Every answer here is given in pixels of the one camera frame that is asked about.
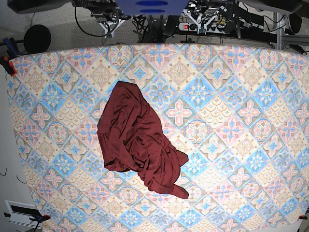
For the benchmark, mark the orange black clamp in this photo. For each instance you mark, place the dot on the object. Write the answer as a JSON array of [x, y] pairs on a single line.
[[7, 65], [38, 218]]

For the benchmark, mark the white floor box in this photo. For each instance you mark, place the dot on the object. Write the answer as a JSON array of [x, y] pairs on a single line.
[[20, 213]]

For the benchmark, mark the black round stool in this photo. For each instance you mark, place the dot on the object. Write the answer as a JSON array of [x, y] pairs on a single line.
[[37, 39]]

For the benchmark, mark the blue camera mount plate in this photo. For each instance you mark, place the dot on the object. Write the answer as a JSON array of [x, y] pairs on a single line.
[[152, 7]]

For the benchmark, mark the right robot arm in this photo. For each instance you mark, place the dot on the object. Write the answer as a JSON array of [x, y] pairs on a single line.
[[106, 12]]

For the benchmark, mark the white power strip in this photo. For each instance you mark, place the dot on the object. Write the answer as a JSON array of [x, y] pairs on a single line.
[[212, 28]]

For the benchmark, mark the orange black clamp upper left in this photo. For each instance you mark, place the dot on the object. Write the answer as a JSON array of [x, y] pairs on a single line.
[[7, 65]]

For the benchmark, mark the orange clamp lower right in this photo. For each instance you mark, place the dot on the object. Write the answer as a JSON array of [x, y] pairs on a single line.
[[303, 217]]

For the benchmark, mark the dark red t-shirt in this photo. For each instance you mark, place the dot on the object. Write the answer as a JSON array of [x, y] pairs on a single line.
[[131, 139]]

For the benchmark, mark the orange black clamp lower left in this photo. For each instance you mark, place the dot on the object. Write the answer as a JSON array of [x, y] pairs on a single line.
[[38, 218]]

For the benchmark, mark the patterned tablecloth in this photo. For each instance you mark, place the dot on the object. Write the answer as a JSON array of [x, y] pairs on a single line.
[[241, 114]]

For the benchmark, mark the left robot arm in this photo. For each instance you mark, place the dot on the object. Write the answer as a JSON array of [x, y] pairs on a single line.
[[211, 16]]

